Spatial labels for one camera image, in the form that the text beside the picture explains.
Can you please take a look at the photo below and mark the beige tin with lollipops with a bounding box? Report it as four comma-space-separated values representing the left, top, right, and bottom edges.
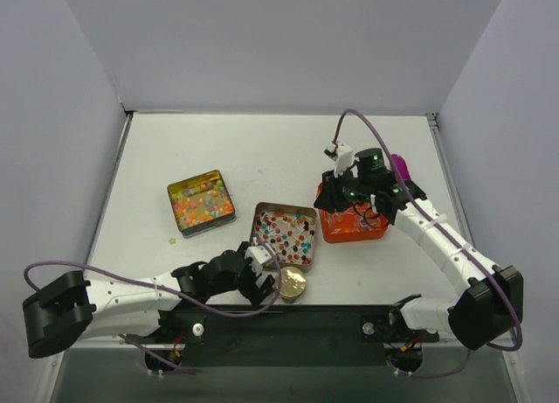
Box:
249, 202, 318, 273

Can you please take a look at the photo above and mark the clear glass jar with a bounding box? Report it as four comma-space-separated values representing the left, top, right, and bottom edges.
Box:
279, 285, 306, 304

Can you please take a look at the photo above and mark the gold jar lid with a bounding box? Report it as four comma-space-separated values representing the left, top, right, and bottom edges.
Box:
280, 267, 307, 288

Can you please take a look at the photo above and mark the purple plastic scoop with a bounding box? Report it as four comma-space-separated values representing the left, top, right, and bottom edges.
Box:
391, 154, 411, 181

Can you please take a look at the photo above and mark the gold tin with star candies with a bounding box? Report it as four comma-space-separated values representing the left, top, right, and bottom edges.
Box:
167, 170, 236, 238

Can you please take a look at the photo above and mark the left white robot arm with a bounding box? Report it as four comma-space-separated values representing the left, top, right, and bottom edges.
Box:
22, 241, 281, 359

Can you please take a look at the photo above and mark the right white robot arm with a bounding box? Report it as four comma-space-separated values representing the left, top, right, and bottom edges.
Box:
314, 143, 523, 351

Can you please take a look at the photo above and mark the orange tray with lollipops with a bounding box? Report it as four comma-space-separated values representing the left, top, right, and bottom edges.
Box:
318, 204, 389, 244

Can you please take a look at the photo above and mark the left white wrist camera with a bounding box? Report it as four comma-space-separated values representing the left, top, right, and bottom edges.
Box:
245, 246, 273, 274

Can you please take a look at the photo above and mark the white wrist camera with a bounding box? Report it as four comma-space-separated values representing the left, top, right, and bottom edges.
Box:
324, 142, 354, 177
245, 246, 273, 274

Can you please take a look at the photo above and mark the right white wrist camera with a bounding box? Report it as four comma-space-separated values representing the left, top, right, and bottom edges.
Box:
324, 142, 354, 177

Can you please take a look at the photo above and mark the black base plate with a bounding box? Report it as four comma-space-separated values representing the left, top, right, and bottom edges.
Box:
131, 304, 438, 369

